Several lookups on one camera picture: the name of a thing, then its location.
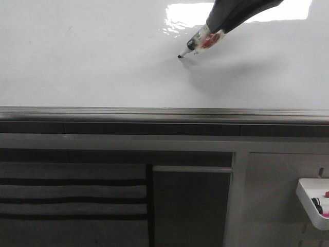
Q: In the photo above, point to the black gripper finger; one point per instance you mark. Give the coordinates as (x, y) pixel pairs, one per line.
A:
(219, 12)
(245, 10)

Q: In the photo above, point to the white dry-erase marker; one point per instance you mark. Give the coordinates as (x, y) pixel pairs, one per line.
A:
(202, 40)

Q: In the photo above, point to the white glossy whiteboard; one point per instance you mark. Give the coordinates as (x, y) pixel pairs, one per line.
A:
(124, 54)

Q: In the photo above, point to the grey aluminium whiteboard tray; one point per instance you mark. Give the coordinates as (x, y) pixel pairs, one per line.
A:
(166, 115)

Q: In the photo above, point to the dark grey cabinet door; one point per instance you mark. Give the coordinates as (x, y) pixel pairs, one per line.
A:
(190, 205)

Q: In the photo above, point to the black marker in tray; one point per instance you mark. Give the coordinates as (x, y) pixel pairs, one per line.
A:
(317, 204)

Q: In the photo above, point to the grey drawer cabinet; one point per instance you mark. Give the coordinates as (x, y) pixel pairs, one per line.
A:
(56, 204)

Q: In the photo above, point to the white plastic wall tray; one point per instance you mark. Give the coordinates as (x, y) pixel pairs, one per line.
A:
(308, 188)

